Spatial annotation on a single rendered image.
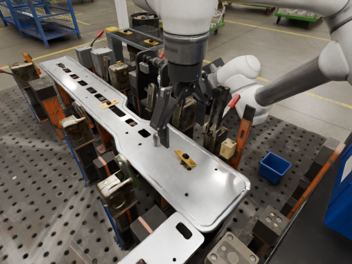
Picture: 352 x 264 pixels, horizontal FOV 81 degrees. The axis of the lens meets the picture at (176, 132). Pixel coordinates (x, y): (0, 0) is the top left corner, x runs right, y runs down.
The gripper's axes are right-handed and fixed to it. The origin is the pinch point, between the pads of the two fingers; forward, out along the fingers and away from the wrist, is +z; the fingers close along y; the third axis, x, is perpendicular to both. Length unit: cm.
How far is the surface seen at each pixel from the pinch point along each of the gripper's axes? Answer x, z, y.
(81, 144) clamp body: -38.2, 20.5, 18.6
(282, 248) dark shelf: 33.5, 10.8, 2.7
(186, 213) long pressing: 12.8, 14.1, 10.8
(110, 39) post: -93, 3, -30
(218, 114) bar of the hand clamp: 1.4, 0.8, -13.9
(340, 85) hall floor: -5, 113, -339
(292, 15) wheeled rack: -200, 86, -593
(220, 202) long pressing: 17.0, 13.8, 2.2
